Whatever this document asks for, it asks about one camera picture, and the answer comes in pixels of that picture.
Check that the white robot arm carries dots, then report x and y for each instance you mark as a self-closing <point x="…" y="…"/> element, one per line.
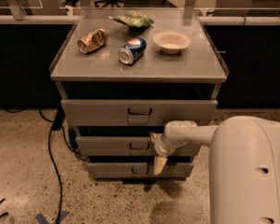
<point x="244" y="166"/>

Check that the grey drawer cabinet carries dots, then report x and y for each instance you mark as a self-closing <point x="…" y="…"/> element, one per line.
<point x="195" y="73"/>

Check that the grey drawer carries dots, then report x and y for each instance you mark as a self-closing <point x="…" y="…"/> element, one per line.
<point x="85" y="112"/>
<point x="118" y="170"/>
<point x="115" y="146"/>

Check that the green chip bag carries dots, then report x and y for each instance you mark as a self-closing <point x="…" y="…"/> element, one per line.
<point x="133" y="19"/>

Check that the white paper bowl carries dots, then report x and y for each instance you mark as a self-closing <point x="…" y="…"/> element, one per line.
<point x="171" y="42"/>

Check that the crushed gold soda can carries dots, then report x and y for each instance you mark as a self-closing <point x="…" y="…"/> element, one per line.
<point x="92" y="41"/>

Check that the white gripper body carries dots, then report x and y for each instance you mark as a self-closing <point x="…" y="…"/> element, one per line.
<point x="160" y="146"/>

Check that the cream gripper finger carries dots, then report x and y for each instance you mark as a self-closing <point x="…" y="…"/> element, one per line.
<point x="154" y="136"/>
<point x="159" y="163"/>

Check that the blue pepsi can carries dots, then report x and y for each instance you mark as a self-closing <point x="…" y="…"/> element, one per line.
<point x="132" y="50"/>

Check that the grey top drawer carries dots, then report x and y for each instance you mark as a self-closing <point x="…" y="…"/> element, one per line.
<point x="85" y="112"/>

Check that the grey bottom drawer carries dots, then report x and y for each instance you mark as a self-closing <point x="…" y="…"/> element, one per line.
<point x="118" y="170"/>

